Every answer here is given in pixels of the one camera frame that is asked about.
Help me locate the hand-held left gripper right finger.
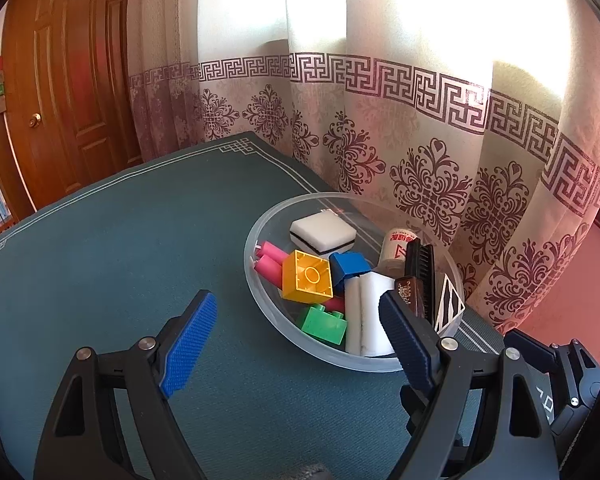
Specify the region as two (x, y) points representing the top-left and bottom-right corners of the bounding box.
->
(378, 290), (561, 480)

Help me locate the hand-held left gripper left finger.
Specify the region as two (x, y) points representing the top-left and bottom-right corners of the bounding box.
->
(34, 289), (219, 480)

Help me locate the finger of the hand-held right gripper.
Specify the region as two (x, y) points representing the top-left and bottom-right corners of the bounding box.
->
(502, 330), (589, 377)

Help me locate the plain white sponge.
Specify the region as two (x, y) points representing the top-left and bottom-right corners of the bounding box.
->
(344, 272), (397, 358)

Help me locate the brown glass bottle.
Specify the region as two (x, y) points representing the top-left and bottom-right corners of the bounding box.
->
(394, 275), (428, 318)

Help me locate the black and white triangular box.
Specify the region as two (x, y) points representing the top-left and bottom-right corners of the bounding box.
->
(432, 274), (465, 337)

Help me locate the black brush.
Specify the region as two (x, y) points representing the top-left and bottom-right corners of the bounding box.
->
(404, 238), (437, 333)

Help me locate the green toy block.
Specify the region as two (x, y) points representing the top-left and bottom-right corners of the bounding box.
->
(300, 305), (348, 346)

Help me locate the white squeeze tube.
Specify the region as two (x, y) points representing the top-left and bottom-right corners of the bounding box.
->
(378, 227), (421, 277)

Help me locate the blue toy block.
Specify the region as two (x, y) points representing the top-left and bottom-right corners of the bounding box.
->
(328, 252), (372, 288)

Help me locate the yellow toy block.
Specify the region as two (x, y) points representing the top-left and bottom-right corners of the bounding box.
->
(281, 250), (334, 306)

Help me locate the white sponge with black stripe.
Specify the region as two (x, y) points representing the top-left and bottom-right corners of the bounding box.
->
(289, 211), (357, 256)

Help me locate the clear plastic bowl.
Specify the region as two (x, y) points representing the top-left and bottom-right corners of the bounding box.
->
(243, 191), (465, 373)

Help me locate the teal desktop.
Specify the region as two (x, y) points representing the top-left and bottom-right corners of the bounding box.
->
(0, 131), (506, 480)

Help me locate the person's left hand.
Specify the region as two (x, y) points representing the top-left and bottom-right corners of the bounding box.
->
(280, 464), (336, 480)

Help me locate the patterned beige curtain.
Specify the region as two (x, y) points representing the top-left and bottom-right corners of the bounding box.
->
(127, 0), (600, 341)

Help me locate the wooden door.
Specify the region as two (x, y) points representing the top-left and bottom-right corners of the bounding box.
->
(2, 0), (146, 211)

